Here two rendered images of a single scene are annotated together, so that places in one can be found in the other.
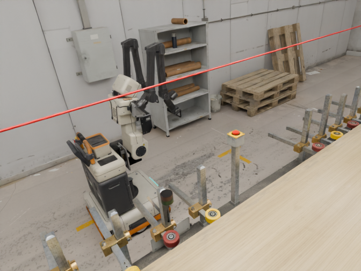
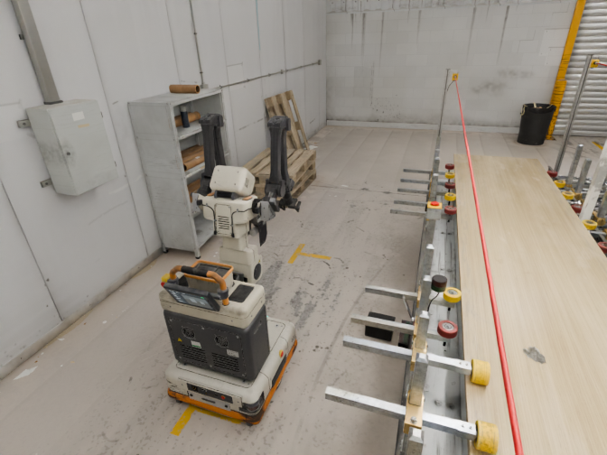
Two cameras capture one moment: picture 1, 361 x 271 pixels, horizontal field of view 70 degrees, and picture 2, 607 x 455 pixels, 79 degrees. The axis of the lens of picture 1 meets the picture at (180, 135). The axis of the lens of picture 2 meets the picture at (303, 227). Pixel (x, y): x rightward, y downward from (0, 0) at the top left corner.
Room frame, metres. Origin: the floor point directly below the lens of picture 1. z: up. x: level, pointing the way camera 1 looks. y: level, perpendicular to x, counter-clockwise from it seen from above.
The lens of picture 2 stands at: (0.30, 1.28, 2.02)
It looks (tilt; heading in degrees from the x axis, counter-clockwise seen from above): 28 degrees down; 323
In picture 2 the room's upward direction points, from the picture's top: 2 degrees counter-clockwise
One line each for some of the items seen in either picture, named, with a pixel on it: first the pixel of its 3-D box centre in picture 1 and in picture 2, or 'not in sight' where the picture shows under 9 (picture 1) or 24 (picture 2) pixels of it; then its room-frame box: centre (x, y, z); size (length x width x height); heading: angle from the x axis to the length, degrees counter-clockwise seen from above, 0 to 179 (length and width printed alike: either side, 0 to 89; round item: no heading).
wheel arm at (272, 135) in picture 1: (292, 143); (420, 214); (1.70, -0.86, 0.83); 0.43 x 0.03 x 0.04; 33
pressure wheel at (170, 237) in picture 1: (172, 243); (445, 335); (0.88, 0.09, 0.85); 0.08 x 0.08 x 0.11
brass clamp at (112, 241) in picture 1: (116, 242); (418, 353); (0.84, 0.35, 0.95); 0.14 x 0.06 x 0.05; 123
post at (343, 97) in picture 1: (338, 120); not in sight; (1.94, -1.35, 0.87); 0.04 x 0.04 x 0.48; 33
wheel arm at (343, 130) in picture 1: (326, 125); (424, 191); (1.97, -1.28, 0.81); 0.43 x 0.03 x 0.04; 33
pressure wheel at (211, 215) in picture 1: (213, 220); (451, 301); (0.99, -0.13, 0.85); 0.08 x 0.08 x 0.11
